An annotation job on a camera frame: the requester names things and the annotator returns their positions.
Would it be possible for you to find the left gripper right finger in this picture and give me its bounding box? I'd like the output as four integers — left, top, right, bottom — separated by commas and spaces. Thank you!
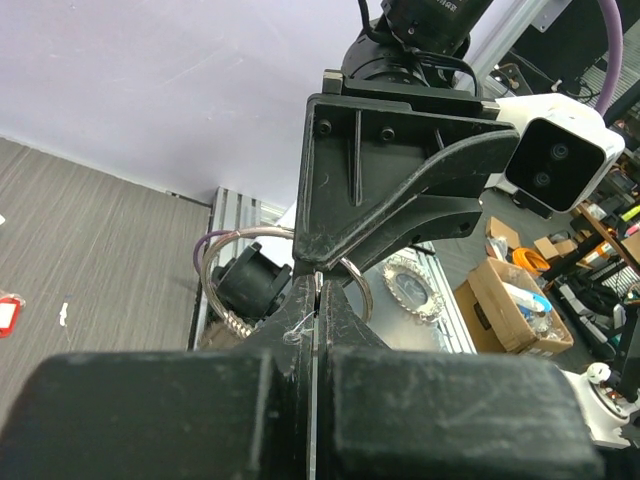
316, 281, 605, 479

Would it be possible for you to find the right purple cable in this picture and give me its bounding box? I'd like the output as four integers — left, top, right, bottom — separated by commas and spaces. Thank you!
192, 0, 624, 274

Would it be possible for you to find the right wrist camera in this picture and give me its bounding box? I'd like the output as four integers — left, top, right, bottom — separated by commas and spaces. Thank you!
485, 93, 625, 219

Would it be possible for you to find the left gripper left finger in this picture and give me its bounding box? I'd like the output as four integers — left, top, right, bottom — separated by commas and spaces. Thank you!
1, 276, 316, 479

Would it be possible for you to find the cardboard box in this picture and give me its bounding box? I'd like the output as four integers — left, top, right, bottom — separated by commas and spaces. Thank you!
454, 258, 574, 357

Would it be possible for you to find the red tag key right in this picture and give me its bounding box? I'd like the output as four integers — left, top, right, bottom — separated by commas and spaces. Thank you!
0, 293, 24, 338

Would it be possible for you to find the metal keyring with keys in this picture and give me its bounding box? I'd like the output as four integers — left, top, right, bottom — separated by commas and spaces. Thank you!
201, 224, 374, 480

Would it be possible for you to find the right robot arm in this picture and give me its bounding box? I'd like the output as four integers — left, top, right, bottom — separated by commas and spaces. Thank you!
200, 1, 519, 335

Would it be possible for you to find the silver ornate tray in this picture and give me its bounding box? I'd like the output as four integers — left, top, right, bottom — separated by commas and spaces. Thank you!
382, 258, 444, 324

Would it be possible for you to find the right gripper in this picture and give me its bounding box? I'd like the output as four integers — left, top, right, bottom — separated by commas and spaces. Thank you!
293, 69, 519, 272

